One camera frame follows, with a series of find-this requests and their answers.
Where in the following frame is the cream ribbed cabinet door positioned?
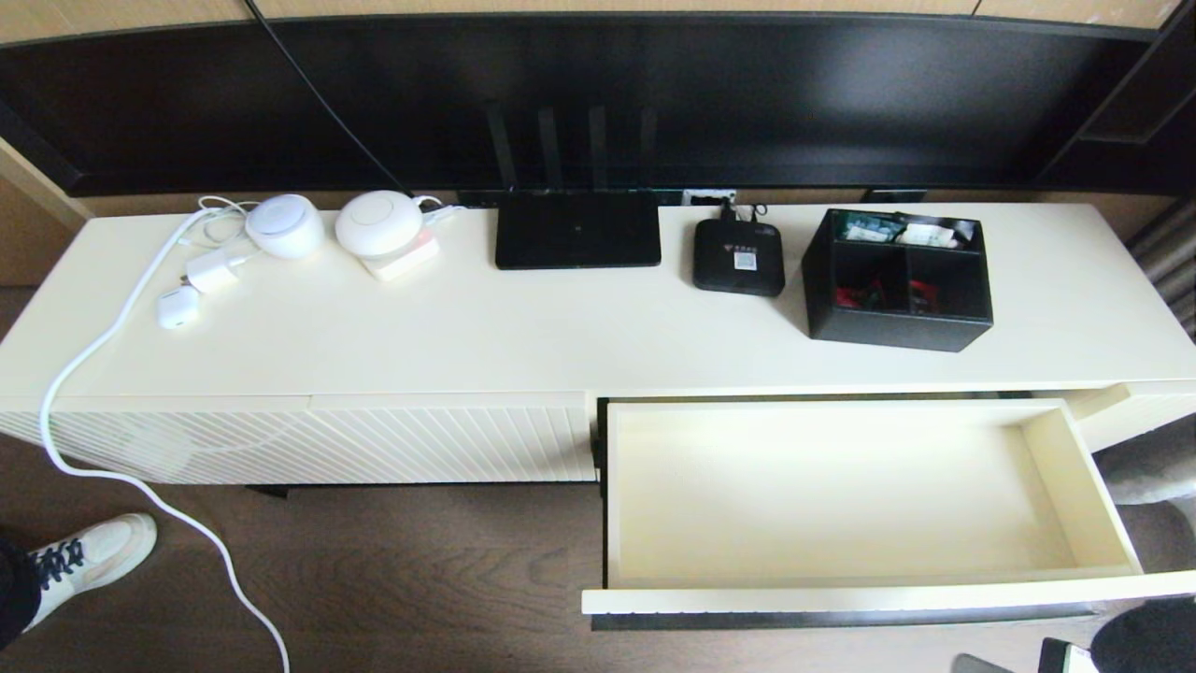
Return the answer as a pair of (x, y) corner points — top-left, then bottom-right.
(311, 393), (599, 485)

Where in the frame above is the black set-top box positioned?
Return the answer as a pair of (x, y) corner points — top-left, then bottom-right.
(693, 220), (786, 298)

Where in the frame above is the thick white power cable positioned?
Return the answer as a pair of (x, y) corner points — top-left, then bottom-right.
(40, 207), (292, 673)

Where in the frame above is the black wall shelf unit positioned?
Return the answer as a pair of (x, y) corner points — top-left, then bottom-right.
(1032, 0), (1196, 195)

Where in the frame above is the white packet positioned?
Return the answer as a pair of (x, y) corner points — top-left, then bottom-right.
(899, 223), (964, 250)

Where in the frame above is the white sneaker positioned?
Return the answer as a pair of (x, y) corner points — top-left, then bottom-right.
(23, 512), (159, 633)

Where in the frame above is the white pink power strip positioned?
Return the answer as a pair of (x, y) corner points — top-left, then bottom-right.
(360, 233), (442, 283)

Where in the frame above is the thin black hanging cable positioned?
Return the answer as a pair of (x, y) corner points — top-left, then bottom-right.
(245, 0), (412, 195)

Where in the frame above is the thin white charger cable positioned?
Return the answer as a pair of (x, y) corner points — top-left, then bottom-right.
(182, 195), (264, 271)

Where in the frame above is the black compartment organizer box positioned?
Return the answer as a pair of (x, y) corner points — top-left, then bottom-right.
(802, 208), (995, 354)

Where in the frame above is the grey fluffy rug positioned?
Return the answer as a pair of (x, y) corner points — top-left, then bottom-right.
(1093, 422), (1196, 599)

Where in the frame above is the green packet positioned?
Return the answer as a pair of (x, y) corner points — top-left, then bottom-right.
(843, 216), (904, 243)

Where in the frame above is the cream ribbed drawer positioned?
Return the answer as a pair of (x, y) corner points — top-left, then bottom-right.
(583, 383), (1196, 630)

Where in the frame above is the small white cube charger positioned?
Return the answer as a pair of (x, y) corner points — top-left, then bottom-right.
(158, 285), (203, 331)

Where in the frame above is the white round dome device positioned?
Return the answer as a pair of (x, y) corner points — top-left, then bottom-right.
(246, 194), (326, 261)
(335, 191), (426, 259)

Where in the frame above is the large black television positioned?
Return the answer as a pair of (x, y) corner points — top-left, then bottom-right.
(0, 13), (1196, 197)

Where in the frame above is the white plug with cable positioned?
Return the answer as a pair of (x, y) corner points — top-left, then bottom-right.
(416, 195), (465, 229)

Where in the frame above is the dark trouser leg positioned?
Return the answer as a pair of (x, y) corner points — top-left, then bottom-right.
(0, 537), (44, 652)

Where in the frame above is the grey curtain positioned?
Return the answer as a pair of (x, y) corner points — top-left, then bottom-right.
(1126, 196), (1196, 342)

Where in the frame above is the cream tv cabinet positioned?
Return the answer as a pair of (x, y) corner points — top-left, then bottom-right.
(0, 202), (1196, 489)

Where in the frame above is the black router with antennas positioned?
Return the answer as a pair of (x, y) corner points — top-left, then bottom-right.
(486, 106), (663, 272)

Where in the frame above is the white flat charger adapter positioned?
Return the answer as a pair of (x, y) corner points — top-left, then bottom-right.
(186, 249), (257, 295)

